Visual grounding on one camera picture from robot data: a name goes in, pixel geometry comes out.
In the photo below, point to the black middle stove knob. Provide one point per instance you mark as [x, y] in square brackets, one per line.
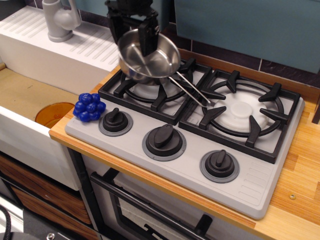
[164, 143]

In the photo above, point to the stainless steel pot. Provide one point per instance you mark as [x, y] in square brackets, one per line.
[155, 68]

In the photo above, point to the black right burner grate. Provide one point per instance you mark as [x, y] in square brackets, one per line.
[245, 115]

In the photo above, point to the black right stove knob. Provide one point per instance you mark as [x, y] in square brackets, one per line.
[219, 166]

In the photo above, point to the black burner grate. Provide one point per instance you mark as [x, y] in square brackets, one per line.
[245, 115]
[165, 102]

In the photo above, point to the black left burner grate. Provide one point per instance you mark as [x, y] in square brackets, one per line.
[165, 102]

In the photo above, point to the black left stove knob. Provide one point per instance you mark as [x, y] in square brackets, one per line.
[115, 123]

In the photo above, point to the wooden drawer front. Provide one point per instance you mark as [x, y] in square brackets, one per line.
[47, 198]

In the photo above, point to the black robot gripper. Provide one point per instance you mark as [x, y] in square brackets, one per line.
[121, 11]

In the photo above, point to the grey toy stove top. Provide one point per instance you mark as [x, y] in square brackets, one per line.
[250, 193]

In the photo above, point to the toy oven door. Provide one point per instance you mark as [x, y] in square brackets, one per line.
[177, 209]

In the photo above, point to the white toy sink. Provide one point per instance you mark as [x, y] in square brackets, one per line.
[36, 72]

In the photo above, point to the black oven door handle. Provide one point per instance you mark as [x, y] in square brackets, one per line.
[107, 182]

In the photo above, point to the grey toy faucet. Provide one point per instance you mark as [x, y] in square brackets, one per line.
[60, 22]

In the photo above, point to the blue toy blueberry cluster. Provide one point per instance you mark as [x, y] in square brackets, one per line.
[89, 107]

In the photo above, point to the black stove knob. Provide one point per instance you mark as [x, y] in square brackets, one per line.
[115, 123]
[164, 143]
[219, 166]

